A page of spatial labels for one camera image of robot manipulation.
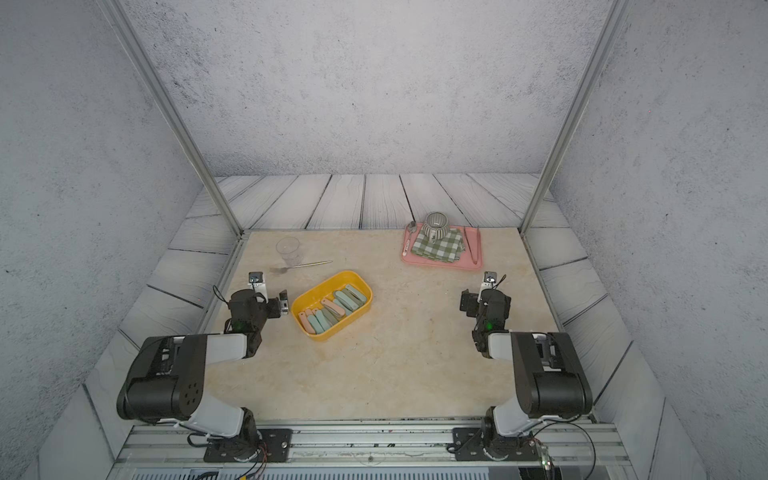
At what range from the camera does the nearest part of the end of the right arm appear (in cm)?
86

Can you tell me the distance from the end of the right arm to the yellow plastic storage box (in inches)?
11.2

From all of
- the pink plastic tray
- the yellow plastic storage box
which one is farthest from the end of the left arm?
the pink plastic tray

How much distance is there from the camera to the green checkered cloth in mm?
1135

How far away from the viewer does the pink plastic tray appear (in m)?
1.13

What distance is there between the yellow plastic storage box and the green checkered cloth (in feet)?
0.90
